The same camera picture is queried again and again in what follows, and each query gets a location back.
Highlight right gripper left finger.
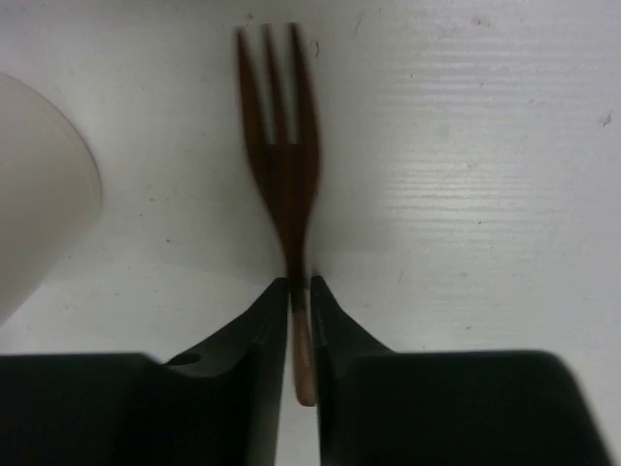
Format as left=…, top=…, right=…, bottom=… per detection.
left=1, top=278, right=288, bottom=465

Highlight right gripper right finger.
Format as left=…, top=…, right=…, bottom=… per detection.
left=310, top=276, right=611, bottom=465

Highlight brown wooden fork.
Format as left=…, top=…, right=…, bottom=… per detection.
left=237, top=23, right=320, bottom=407

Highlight white paper cup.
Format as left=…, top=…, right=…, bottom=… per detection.
left=1, top=74, right=102, bottom=320

